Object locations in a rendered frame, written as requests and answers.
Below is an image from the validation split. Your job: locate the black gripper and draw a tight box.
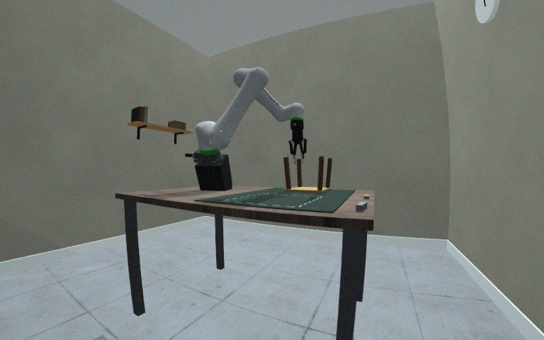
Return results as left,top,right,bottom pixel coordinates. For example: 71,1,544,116
289,128,307,164

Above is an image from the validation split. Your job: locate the dark green mat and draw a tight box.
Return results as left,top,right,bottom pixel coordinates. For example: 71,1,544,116
194,188,355,213

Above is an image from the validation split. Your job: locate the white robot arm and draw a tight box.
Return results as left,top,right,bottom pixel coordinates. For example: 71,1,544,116
185,67,304,165

